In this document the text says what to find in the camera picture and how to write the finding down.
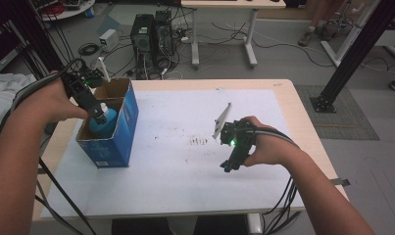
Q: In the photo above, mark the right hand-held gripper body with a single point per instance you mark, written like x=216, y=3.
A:
x=239, y=140

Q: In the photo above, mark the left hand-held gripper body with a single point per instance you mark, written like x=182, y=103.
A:
x=80, y=89

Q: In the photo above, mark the blue bottle with white cap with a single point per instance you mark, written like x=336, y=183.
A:
x=110, y=122

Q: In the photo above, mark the blue cardboard box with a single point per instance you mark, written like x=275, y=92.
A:
x=118, y=147

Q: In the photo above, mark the person's left hand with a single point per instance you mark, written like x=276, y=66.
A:
x=51, y=103

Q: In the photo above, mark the person's right hand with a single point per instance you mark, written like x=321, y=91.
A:
x=271, y=148

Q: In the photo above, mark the white table mat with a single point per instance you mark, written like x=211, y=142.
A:
x=185, y=182

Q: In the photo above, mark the small white device box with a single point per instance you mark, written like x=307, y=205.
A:
x=108, y=39

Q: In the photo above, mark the person's dark pants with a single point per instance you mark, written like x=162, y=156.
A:
x=218, y=225

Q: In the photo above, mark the white cloth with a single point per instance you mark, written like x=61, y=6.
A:
x=2, y=94

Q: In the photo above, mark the round white table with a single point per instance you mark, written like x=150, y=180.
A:
x=69, y=11

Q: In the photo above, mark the black computer tower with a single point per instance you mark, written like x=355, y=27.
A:
x=164, y=32
x=142, y=39

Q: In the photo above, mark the dark equipment rack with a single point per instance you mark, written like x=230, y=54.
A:
x=0, y=49

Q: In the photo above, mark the grey tape strip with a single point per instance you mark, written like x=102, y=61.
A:
x=340, y=181

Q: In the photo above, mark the grey floor mat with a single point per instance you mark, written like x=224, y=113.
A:
x=355, y=120

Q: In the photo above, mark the white background desk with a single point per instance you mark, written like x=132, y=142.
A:
x=231, y=4

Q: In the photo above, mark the white metal stand leg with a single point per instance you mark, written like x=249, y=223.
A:
x=347, y=39

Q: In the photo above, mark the black metal frame post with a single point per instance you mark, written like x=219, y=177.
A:
x=43, y=39
x=358, y=52

